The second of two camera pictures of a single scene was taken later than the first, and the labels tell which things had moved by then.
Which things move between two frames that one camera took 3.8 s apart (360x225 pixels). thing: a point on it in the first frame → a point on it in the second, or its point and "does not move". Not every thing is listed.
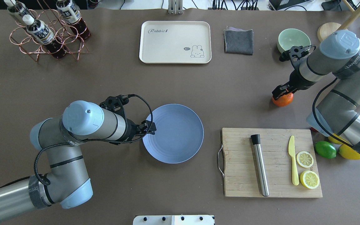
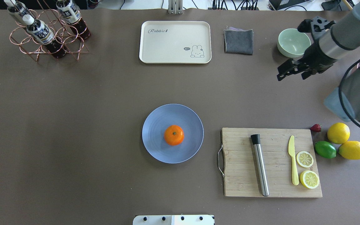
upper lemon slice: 304,159 does not move
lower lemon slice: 309,179 does not move
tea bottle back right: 72,14 does not move
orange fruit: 284,101 → 174,135
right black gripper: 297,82 → 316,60
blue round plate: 179,135 does not move
